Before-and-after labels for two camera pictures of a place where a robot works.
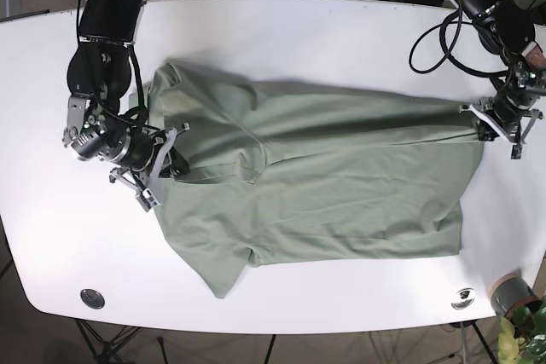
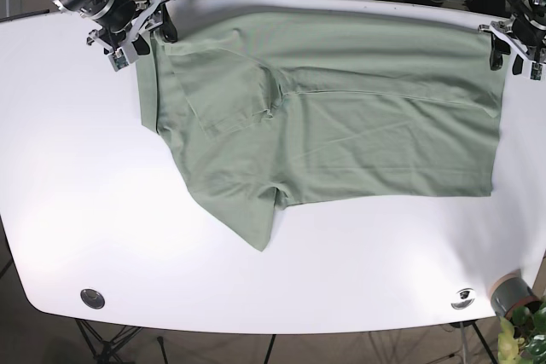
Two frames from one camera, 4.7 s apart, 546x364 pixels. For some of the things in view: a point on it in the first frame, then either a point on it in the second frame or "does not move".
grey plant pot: x=510 y=292 does not move
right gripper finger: x=146 y=197 to x=124 y=54
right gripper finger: x=168 y=141 to x=168 y=29
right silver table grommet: x=463 y=298 does not move
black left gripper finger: x=490 y=129 to x=502 y=41
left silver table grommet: x=92 y=298 does not move
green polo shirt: x=282 y=172 to x=311 y=104
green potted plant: x=523 y=338 does not move
